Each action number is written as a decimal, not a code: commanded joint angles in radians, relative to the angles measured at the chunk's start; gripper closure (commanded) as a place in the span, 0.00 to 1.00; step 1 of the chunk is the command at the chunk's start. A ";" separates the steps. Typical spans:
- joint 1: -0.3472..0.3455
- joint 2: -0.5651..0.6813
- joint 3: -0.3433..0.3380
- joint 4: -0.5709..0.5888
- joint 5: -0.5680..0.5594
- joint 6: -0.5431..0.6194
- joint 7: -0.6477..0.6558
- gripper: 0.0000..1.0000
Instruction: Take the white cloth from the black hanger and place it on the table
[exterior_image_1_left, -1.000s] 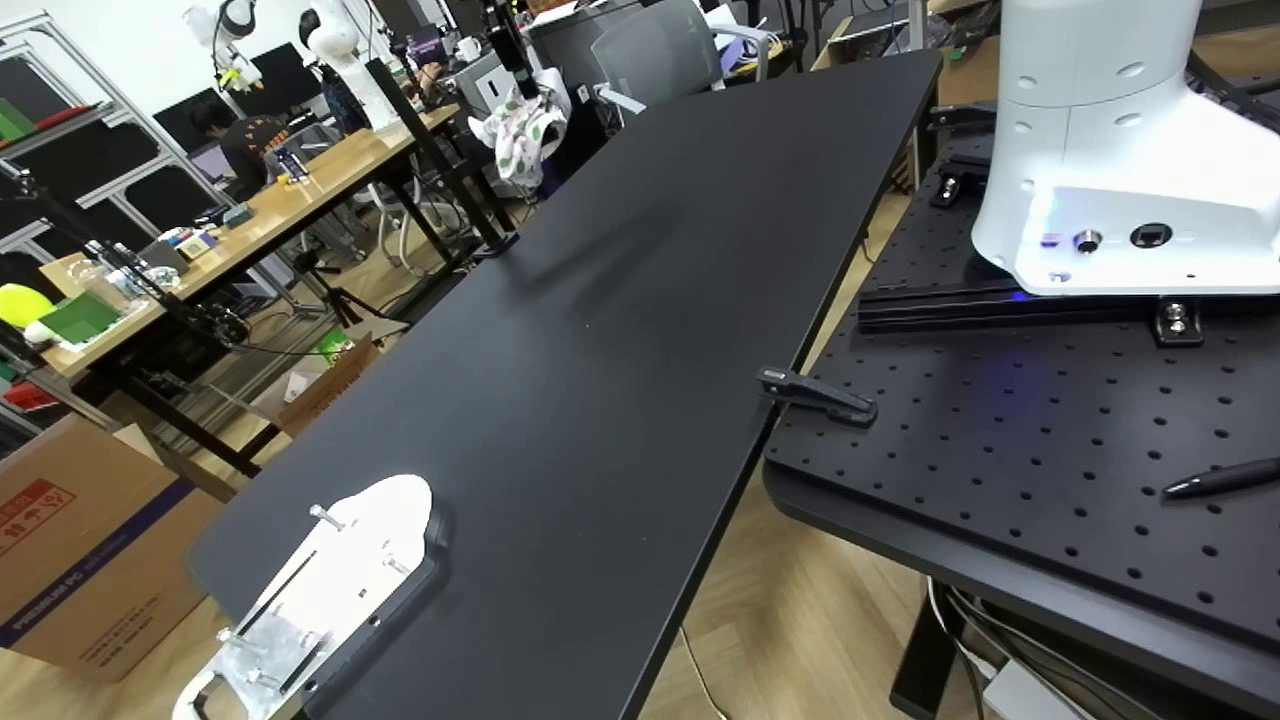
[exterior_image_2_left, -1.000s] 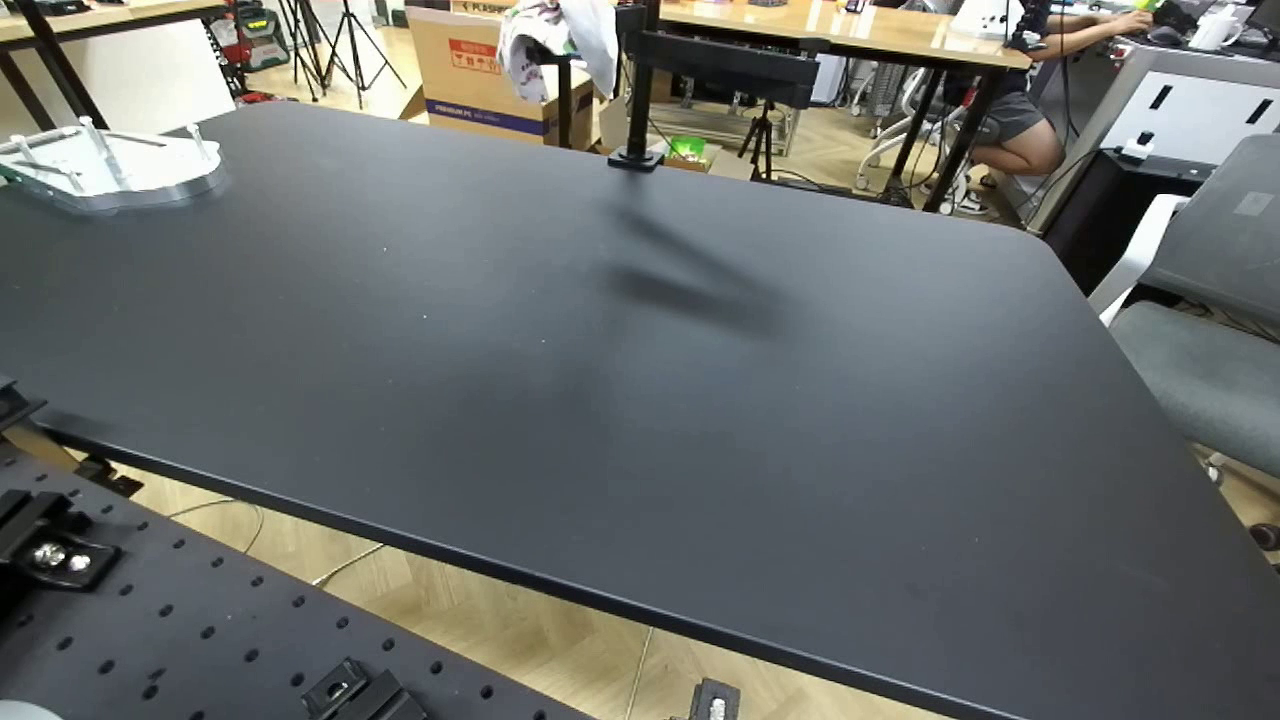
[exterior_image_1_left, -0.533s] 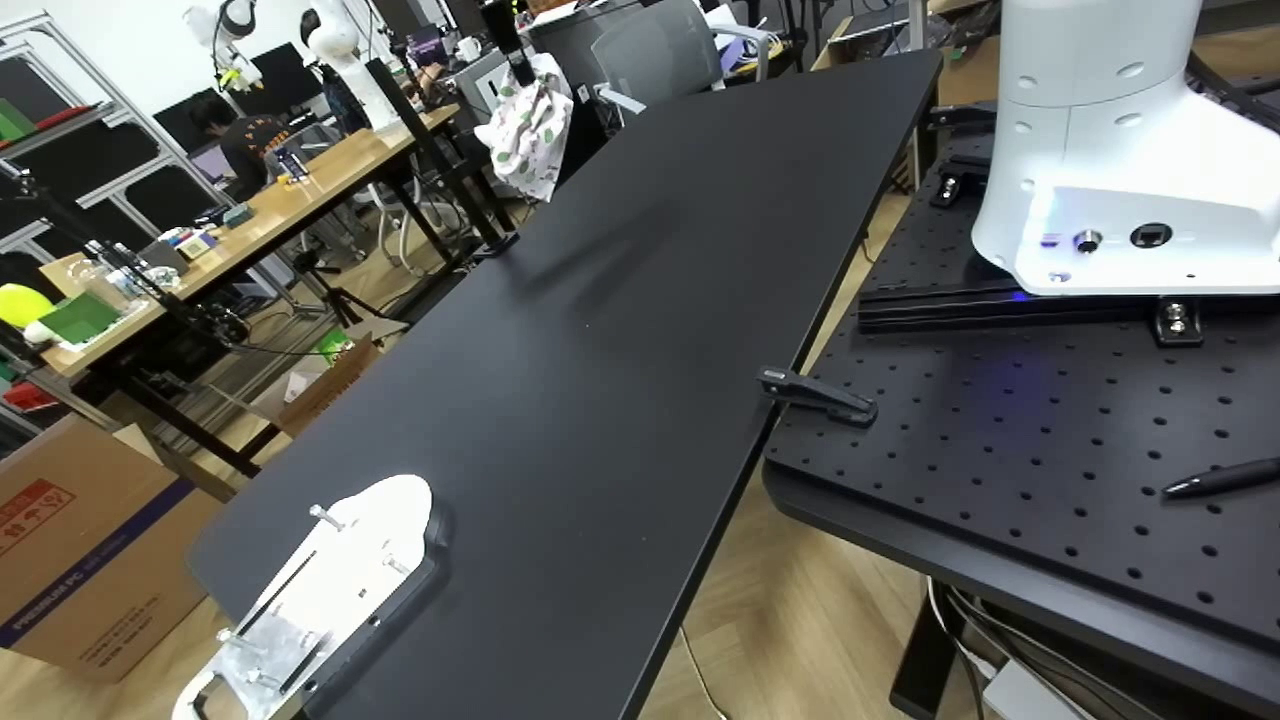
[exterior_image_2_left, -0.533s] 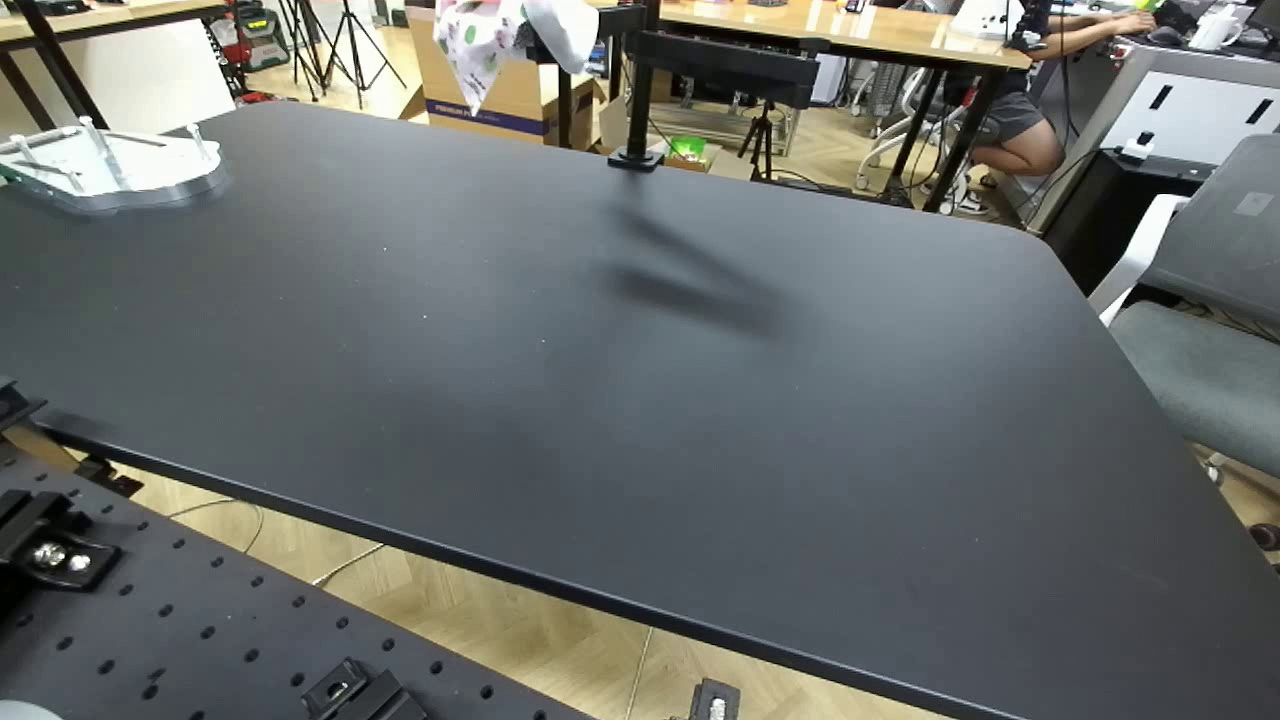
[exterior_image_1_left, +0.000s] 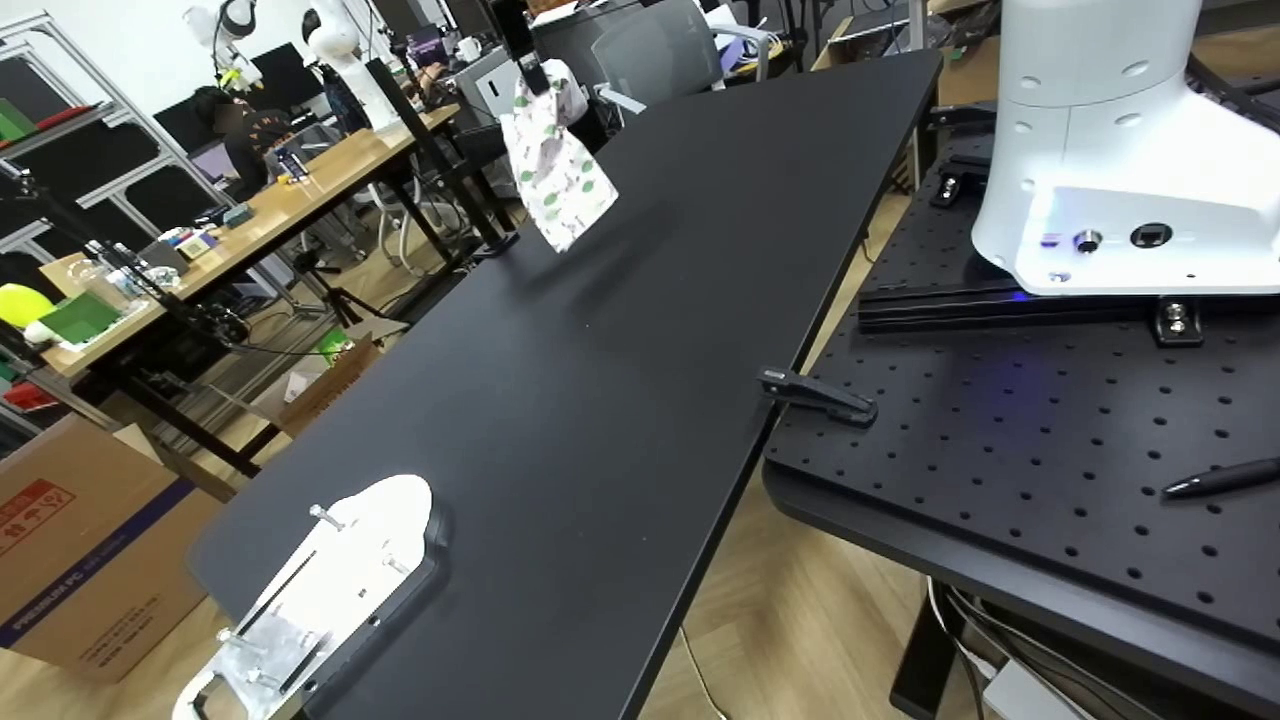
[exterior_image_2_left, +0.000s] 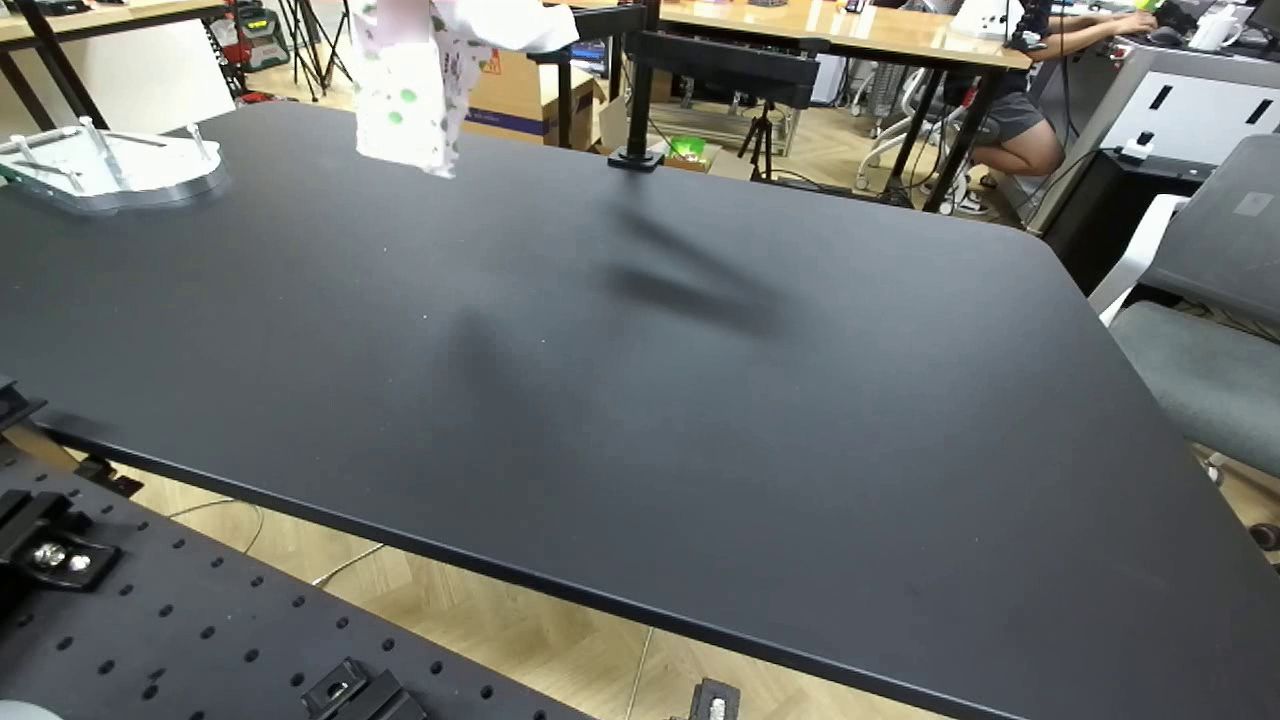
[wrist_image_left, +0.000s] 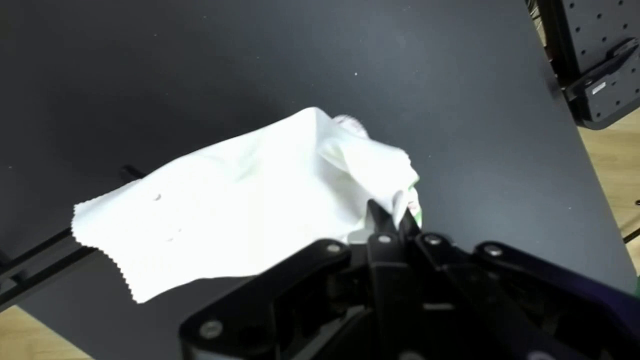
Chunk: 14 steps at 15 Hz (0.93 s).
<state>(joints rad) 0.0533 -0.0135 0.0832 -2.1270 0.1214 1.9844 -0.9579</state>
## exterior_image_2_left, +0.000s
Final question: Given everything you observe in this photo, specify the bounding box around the white patterned cloth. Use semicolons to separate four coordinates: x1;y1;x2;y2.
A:
352;0;581;175

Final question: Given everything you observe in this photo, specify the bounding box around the black hanger stand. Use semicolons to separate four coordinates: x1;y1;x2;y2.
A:
543;0;818;173

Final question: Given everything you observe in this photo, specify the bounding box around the green object on floor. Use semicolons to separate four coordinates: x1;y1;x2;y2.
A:
667;137;714;170

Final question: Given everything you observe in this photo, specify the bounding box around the cardboard box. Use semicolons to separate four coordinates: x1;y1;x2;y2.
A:
466;51;600;149

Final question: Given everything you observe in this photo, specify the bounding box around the seated person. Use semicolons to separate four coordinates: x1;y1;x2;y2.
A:
969;0;1158;175

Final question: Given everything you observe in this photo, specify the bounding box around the wooden background table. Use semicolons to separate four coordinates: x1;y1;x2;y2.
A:
660;0;1033;211

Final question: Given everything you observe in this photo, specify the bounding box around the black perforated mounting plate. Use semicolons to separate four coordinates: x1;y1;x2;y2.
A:
0;464;584;720

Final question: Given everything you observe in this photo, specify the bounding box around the grey office chair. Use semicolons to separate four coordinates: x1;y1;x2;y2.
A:
1090;137;1280;475

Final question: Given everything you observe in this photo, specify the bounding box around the wooden desk at left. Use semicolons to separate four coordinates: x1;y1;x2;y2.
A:
0;0;237;133

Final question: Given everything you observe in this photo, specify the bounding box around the grey panel with slots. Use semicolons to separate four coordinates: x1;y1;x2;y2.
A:
1025;47;1280;236

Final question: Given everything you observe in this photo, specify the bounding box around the clear acrylic rack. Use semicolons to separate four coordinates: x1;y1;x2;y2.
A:
0;120;222;204

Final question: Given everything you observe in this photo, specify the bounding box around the small black camera tripod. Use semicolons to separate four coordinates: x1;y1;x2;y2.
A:
742;106;776;186

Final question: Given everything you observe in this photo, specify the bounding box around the small metal bracket bottom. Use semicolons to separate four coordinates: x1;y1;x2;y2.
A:
688;679;742;720

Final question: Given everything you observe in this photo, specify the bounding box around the black bracket lower centre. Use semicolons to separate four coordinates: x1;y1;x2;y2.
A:
305;662;436;720

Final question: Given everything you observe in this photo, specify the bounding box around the black clamp bracket with bolts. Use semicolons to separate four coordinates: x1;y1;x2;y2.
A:
0;493;120;592

